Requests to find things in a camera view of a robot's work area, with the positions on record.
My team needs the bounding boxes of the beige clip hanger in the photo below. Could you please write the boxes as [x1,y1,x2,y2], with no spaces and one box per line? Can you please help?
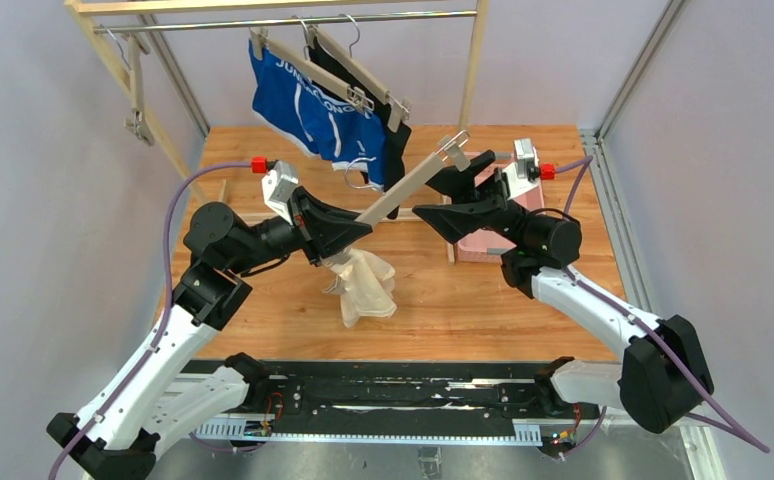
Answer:
[356,130,470,227]

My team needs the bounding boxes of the beige underwear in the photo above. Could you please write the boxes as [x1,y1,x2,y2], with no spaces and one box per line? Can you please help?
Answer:
[323,248,397,328]

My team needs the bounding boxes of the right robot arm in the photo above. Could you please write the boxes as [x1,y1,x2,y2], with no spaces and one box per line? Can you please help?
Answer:
[413,151,714,433]

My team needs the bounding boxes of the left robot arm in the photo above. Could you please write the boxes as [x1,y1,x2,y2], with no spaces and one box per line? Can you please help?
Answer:
[47,187,375,479]

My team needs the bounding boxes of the blue underwear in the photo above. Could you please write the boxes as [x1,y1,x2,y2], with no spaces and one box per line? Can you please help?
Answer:
[248,43,386,190]

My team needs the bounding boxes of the hanger holding black underwear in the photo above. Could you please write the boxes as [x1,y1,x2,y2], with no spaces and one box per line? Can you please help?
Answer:
[302,14,411,133]

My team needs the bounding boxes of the hanger holding blue underwear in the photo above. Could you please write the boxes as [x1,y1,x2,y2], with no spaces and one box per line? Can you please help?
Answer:
[250,27,374,112]

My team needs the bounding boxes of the black underwear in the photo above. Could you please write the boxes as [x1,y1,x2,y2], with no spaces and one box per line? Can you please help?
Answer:
[307,34,413,220]

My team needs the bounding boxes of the empty hanger on rack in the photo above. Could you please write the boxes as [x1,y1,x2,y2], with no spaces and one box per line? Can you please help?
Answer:
[105,29,155,146]

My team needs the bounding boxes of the pink plastic basket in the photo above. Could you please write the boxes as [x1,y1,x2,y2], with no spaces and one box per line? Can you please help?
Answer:
[447,151,545,264]

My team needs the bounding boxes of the wooden clothes rack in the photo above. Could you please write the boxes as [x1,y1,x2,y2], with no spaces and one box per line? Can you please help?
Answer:
[64,0,492,266]

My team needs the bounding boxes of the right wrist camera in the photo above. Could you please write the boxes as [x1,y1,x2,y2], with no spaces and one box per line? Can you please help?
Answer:
[502,138,541,200]

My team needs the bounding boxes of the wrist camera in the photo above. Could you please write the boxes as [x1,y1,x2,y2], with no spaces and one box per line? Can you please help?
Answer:
[261,161,299,225]
[502,138,541,200]

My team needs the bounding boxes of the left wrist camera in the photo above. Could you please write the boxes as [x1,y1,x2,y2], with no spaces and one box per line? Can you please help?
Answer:
[261,161,299,225]

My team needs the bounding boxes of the aluminium frame post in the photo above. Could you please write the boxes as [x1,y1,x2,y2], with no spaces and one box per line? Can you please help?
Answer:
[595,0,688,140]

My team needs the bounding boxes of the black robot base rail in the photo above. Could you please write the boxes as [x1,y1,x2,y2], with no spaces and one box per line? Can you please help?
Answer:
[181,358,600,458]

